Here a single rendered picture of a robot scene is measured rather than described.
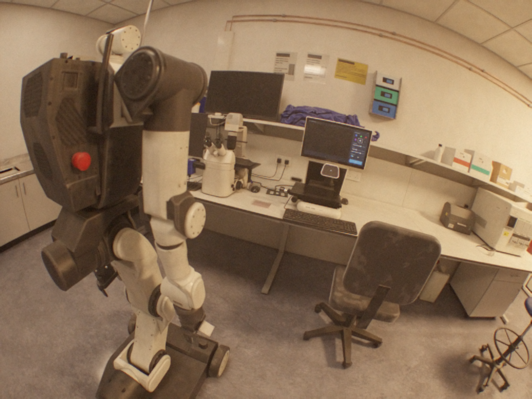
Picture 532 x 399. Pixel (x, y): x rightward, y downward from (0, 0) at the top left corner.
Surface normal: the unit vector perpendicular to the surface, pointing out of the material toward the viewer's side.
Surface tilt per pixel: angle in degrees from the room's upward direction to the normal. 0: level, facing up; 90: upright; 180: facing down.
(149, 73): 90
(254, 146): 90
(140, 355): 46
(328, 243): 90
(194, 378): 0
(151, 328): 60
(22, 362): 0
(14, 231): 90
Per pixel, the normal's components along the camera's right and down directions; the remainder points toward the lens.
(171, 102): 0.53, 0.37
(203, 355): -0.07, -0.44
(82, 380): 0.14, -0.93
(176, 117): 0.70, 0.34
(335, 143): -0.27, 0.34
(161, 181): 0.30, 0.37
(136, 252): 0.96, 0.21
